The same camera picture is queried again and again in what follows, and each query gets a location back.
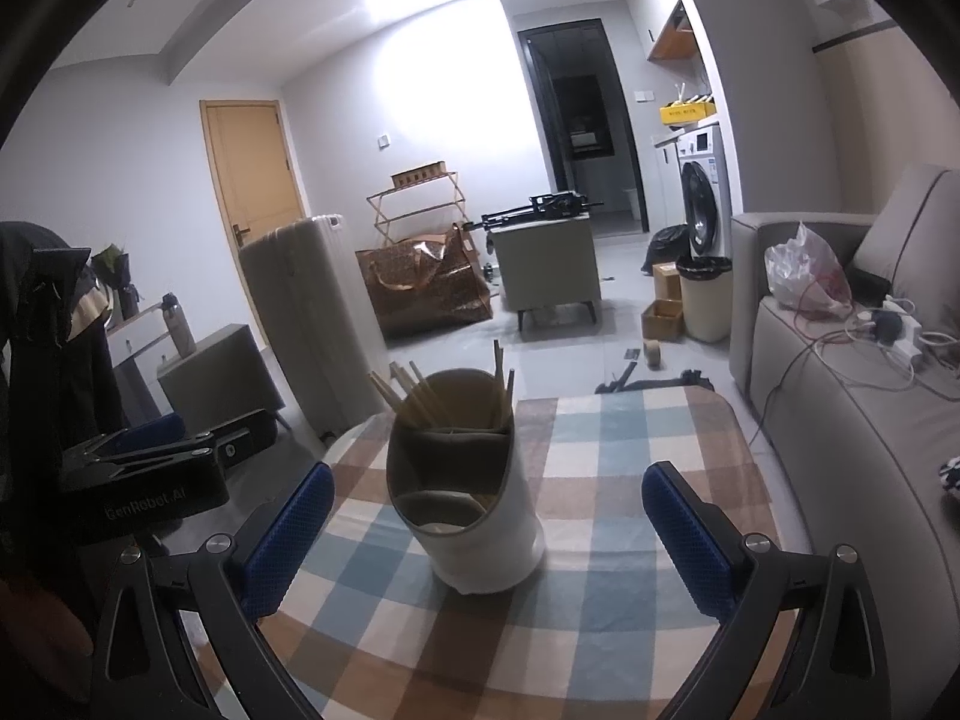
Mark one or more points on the brown patterned bag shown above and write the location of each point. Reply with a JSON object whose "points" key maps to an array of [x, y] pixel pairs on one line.
{"points": [[427, 285]]}

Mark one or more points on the brown tape roll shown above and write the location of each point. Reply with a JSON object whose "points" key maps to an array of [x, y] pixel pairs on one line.
{"points": [[654, 355]]}

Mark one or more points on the white grey utensil holder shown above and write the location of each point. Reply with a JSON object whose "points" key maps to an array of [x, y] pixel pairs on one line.
{"points": [[487, 540]]}

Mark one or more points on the black garbage bag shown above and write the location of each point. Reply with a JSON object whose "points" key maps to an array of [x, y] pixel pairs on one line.
{"points": [[667, 247]]}

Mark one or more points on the wooden folding rack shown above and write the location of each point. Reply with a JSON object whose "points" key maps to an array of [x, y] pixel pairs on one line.
{"points": [[454, 199]]}

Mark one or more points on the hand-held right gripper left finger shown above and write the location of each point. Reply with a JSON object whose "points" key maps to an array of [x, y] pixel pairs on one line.
{"points": [[289, 540]]}

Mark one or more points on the black power adapter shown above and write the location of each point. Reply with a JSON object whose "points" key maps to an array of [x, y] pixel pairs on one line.
{"points": [[886, 328]]}

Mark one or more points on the beige trash bin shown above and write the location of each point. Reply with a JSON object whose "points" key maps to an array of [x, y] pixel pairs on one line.
{"points": [[705, 307]]}

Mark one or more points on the black pouch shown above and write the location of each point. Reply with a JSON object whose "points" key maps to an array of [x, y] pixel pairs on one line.
{"points": [[870, 286]]}

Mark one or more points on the white desk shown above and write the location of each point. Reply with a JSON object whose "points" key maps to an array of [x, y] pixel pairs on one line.
{"points": [[135, 345]]}

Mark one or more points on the clear plastic bag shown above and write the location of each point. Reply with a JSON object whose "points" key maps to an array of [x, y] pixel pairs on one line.
{"points": [[802, 270]]}

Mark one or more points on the bundle of wooden chopsticks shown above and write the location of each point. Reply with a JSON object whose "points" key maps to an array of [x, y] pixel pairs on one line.
{"points": [[431, 401]]}

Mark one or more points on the wooden slatted box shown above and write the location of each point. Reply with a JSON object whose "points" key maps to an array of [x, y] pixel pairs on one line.
{"points": [[418, 175]]}

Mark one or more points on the grey water bottle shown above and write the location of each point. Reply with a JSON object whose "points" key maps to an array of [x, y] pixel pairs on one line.
{"points": [[180, 330]]}

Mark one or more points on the closed cardboard box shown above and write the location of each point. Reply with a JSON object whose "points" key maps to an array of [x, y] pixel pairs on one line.
{"points": [[666, 281]]}

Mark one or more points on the yellow box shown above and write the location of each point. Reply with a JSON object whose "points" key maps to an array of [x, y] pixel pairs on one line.
{"points": [[688, 112]]}

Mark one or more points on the white washing machine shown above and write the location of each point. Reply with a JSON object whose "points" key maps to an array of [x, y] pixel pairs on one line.
{"points": [[705, 195]]}

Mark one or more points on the black white patterned object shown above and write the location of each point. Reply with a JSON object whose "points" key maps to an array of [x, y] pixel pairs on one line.
{"points": [[951, 478]]}

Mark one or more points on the grey cabinet with black legs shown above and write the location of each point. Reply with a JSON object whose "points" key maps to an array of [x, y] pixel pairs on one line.
{"points": [[547, 262], [217, 375]]}

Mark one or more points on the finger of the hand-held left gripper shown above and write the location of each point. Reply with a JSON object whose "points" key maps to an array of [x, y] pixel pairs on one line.
{"points": [[232, 444], [150, 431]]}

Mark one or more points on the checked tablecloth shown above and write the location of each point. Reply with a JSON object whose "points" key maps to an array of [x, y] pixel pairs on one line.
{"points": [[637, 450]]}

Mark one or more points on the black framed door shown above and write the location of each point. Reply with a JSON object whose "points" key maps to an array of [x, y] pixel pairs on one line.
{"points": [[585, 90]]}

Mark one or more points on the black tripod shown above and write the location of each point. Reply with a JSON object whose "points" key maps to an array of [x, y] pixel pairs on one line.
{"points": [[559, 206]]}

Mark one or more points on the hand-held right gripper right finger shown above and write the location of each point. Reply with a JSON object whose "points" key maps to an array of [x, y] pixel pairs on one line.
{"points": [[690, 540]]}

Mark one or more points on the person's left hand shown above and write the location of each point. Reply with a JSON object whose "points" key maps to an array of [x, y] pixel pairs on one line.
{"points": [[45, 630]]}

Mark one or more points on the grey sofa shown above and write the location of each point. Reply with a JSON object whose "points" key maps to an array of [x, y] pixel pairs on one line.
{"points": [[840, 450]]}

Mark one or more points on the open cardboard box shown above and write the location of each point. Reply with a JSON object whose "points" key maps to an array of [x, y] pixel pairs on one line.
{"points": [[661, 322]]}

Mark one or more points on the white power strip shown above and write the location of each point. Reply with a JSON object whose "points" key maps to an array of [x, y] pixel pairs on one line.
{"points": [[911, 341]]}

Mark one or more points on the beige suitcase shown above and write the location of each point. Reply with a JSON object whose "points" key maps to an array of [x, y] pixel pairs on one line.
{"points": [[315, 315]]}

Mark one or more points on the dark potted plant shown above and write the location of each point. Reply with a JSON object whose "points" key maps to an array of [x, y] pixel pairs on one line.
{"points": [[112, 270]]}

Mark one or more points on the wooden door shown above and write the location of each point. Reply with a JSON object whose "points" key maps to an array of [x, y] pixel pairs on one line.
{"points": [[251, 172]]}

